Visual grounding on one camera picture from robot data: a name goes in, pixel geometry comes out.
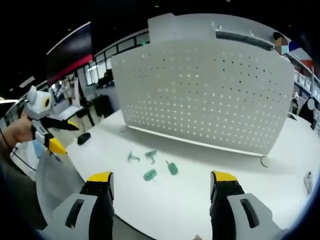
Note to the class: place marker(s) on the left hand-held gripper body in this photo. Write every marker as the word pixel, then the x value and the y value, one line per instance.
pixel 37 105

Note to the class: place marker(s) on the white handheld device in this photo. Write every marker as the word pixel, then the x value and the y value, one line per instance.
pixel 308 181

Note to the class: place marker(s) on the person's right hand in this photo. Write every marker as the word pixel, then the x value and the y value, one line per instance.
pixel 198 237

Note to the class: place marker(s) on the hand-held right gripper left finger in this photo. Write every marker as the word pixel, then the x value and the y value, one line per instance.
pixel 100 205

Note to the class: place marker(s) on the grey cloth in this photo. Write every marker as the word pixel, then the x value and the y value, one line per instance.
pixel 55 180

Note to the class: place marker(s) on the black office chair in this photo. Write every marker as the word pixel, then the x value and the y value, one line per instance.
pixel 102 106

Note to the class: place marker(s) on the white panel box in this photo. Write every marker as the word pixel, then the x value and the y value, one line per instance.
pixel 180 27

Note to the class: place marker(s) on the white side table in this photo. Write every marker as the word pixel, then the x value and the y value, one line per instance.
pixel 68 111

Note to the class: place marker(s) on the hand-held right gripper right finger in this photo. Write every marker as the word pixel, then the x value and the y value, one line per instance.
pixel 225 205

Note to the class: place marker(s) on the black oval object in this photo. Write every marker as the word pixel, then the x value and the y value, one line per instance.
pixel 83 138

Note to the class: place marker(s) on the person's left hand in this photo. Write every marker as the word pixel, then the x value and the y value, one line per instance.
pixel 22 131

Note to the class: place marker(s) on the white perforated mounting plate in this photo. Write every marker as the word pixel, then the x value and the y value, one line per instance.
pixel 200 95

